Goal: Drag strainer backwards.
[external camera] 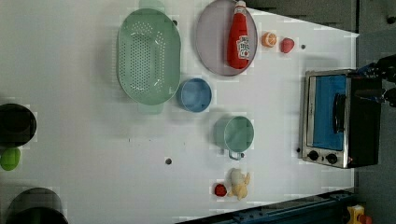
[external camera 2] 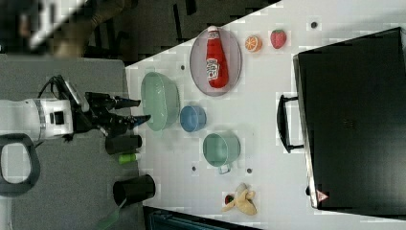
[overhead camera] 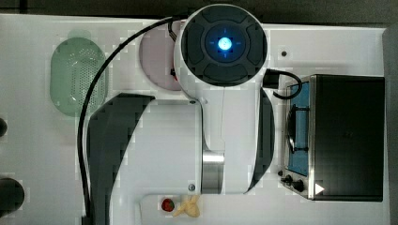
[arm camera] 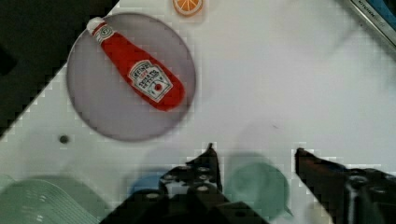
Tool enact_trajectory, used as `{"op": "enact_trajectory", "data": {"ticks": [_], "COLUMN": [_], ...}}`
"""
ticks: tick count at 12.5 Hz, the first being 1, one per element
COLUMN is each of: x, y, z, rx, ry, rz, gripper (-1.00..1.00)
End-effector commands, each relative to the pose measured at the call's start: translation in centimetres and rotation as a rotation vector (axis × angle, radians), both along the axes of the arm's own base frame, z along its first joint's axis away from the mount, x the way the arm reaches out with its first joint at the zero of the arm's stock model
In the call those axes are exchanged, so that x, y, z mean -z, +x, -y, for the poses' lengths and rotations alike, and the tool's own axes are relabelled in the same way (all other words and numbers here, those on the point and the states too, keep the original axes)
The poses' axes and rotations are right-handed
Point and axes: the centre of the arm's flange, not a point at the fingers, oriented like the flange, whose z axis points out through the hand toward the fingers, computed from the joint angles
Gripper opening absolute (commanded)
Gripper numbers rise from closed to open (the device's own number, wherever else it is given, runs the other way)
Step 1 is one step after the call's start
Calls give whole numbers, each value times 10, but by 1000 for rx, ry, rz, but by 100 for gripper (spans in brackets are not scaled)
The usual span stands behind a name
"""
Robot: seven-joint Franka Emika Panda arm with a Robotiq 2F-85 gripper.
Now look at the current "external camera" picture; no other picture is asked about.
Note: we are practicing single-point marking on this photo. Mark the peeled banana toy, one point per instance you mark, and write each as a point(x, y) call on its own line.
point(239, 184)

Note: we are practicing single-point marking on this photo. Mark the yellow toy object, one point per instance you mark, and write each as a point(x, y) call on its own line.
point(357, 215)

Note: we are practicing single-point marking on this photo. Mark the black cup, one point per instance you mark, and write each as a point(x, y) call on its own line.
point(17, 125)

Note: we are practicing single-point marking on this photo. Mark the red strawberry toy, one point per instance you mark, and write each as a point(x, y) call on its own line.
point(287, 45)

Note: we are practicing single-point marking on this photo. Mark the small red fruit toy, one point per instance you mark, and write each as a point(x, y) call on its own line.
point(220, 190)

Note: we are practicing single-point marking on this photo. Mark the dark glass container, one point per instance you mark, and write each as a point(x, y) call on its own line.
point(36, 206)

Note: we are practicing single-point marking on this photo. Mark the green plastic strainer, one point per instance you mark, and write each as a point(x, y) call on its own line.
point(149, 56)

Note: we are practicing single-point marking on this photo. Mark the green metal mug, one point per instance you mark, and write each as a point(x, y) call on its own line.
point(235, 134)

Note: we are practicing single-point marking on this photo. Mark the red ketchup bottle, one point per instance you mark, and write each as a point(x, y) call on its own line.
point(238, 43)

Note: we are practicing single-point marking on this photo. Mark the orange half toy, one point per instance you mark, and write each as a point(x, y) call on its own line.
point(269, 39)

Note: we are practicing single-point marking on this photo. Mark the grey round plate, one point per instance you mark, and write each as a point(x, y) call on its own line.
point(212, 34)

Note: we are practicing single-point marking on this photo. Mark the blue metal frame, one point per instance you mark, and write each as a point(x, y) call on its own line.
point(325, 208)

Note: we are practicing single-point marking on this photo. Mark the toaster oven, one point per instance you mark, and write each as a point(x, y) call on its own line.
point(340, 127)

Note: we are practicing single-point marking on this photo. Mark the blue bowl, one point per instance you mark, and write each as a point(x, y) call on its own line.
point(194, 95)

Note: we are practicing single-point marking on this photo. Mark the green bottle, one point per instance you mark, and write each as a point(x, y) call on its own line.
point(10, 158)

